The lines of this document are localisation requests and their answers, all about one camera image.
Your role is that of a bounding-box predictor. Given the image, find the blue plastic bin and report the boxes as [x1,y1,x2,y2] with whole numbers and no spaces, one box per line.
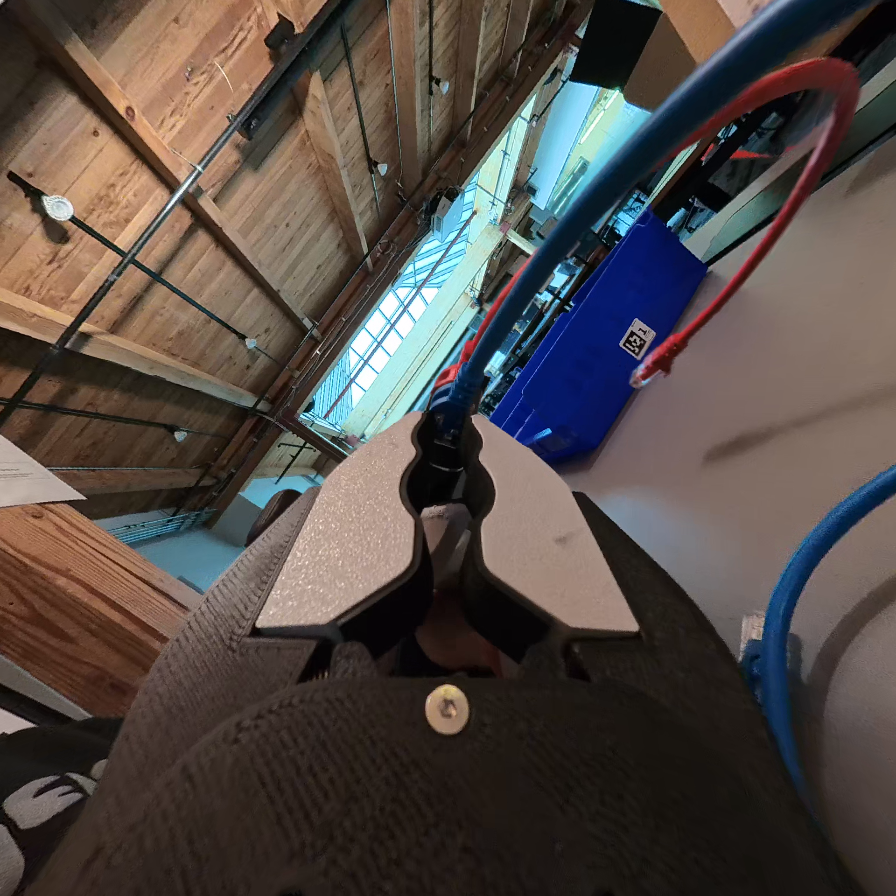
[490,209,708,464]

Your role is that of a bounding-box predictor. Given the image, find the red network cable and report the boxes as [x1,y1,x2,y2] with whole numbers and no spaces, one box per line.
[437,57,862,393]

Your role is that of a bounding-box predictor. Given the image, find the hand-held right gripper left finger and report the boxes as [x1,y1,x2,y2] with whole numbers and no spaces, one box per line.
[254,412,435,641]

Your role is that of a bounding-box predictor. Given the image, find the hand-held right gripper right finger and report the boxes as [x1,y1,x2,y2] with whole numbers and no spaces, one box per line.
[462,414,641,641]

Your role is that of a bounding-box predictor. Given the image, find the grey desk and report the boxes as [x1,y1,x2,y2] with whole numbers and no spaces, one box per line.
[560,133,896,896]

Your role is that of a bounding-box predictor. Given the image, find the wooden document stand with sheets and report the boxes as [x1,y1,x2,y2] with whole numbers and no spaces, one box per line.
[0,434,204,718]

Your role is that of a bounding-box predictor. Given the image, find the black network splitter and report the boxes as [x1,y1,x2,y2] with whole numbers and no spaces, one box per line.
[409,413,484,512]

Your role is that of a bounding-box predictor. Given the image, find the black hanging speaker box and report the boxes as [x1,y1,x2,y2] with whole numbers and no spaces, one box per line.
[570,0,662,88]

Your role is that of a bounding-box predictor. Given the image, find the person's right hand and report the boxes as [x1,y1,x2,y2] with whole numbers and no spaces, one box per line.
[413,588,519,674]

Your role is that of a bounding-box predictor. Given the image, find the blue network cable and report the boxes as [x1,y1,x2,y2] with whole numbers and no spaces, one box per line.
[430,0,896,830]

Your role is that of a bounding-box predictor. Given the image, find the person's black printed sweatshirt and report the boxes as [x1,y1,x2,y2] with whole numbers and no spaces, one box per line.
[0,728,116,896]

